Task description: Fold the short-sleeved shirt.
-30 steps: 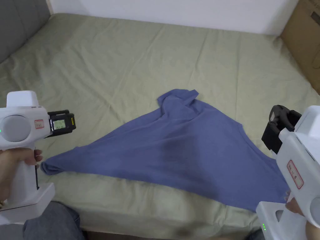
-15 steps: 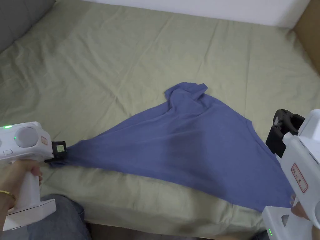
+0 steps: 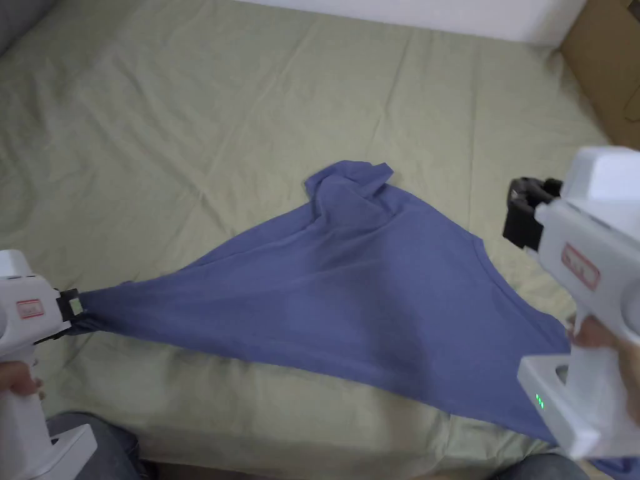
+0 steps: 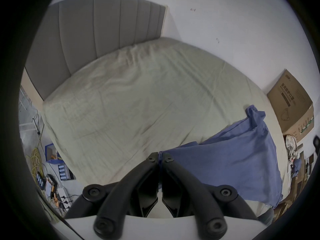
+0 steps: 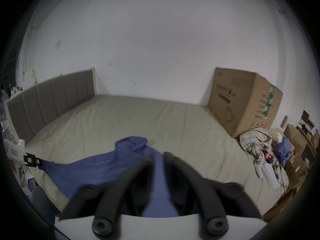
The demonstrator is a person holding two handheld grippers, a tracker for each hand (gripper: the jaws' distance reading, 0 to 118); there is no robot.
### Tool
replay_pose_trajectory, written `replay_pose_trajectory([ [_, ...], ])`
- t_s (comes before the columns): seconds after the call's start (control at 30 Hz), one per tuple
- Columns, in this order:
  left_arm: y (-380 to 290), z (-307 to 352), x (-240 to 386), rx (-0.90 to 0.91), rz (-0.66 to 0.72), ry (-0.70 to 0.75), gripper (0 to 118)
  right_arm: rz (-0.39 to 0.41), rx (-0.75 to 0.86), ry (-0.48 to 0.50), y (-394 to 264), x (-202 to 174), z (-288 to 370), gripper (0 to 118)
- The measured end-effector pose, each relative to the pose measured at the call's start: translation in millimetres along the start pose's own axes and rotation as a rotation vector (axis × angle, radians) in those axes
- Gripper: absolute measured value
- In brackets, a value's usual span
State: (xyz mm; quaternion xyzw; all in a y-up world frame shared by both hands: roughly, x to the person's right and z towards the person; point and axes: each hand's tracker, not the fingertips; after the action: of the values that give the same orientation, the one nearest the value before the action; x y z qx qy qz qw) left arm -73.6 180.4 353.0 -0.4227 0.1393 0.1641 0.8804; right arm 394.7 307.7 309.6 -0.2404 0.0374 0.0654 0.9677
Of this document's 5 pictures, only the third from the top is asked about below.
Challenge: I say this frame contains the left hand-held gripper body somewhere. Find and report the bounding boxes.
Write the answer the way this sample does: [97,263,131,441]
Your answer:
[0,249,99,480]

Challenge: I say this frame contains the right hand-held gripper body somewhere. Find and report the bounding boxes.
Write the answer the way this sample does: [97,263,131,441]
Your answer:
[502,145,640,461]

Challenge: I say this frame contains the dark blue shirt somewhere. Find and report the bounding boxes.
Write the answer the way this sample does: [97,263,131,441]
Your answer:
[74,159,632,476]

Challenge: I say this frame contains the person's left hand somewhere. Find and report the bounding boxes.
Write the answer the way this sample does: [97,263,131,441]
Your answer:
[0,362,44,399]

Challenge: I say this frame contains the person's right hand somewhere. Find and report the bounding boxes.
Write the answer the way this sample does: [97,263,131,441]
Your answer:
[566,317,623,350]

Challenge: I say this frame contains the person's legs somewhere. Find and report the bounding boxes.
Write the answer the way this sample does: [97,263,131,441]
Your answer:
[44,411,608,480]

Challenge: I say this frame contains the brown cardboard carton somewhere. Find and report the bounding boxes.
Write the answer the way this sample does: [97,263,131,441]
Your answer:
[559,0,640,147]

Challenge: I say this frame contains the bed with pale green sheet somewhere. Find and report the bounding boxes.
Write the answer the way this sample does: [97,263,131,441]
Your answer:
[0,0,640,468]

